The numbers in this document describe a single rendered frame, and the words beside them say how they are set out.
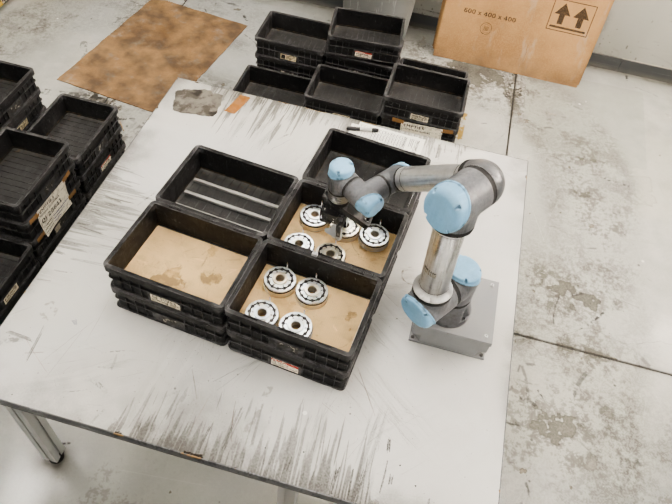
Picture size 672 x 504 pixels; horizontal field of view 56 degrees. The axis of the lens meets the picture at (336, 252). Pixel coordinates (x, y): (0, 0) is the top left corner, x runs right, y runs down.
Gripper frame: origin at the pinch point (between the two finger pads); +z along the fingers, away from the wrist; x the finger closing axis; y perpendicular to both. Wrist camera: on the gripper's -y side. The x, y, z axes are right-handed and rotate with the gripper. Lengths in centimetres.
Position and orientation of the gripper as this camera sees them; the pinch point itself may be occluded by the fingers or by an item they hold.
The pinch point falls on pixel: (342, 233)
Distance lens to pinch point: 213.6
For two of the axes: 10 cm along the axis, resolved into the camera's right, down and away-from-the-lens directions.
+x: -3.5, 7.9, -5.1
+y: -9.3, -3.2, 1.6
